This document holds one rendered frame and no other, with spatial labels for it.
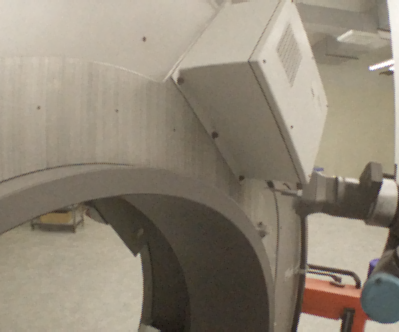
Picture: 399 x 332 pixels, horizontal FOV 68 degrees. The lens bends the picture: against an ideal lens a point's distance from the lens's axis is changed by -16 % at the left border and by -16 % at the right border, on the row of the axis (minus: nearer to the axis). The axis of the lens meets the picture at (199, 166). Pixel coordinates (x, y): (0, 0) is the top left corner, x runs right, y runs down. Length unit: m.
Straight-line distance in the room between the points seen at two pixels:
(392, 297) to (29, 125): 0.53
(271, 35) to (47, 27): 0.26
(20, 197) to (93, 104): 0.14
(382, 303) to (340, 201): 0.19
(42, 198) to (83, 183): 0.04
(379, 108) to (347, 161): 2.06
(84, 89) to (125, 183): 0.10
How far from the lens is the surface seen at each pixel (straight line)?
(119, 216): 0.80
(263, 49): 0.40
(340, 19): 6.07
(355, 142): 10.56
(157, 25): 0.44
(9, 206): 0.26
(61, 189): 0.28
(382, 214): 0.63
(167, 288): 1.04
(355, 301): 1.41
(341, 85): 10.44
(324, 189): 0.61
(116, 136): 0.38
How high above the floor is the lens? 1.60
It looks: 6 degrees down
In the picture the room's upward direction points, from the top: straight up
